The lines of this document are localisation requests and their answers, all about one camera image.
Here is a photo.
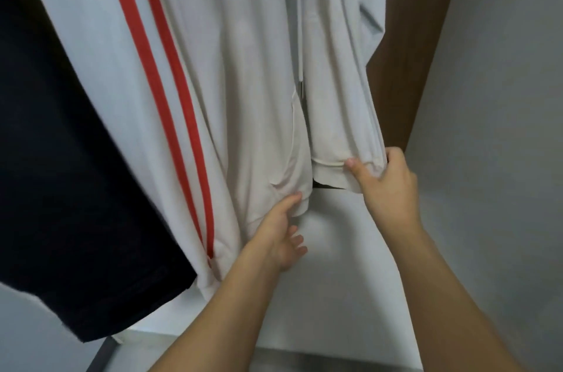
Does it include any khaki and black jacket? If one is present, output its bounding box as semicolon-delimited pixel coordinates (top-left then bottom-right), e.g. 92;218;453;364
0;0;199;342

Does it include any white wardrobe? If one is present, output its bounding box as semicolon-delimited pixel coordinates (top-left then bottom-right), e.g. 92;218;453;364
0;0;563;372

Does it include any person's right forearm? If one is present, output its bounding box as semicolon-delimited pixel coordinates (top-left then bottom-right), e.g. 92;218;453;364
385;222;524;372

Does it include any person's left hand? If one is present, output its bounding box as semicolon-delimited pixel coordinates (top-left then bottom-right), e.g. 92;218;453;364
242;192;309;273

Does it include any person's left forearm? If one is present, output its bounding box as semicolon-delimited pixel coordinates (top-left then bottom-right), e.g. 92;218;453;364
150;244;283;372

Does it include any white jacket with red stripes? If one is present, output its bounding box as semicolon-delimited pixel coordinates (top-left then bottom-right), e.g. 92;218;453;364
18;0;388;298

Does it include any person's right hand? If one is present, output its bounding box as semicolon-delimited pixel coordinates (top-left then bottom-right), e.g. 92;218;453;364
343;146;423;236

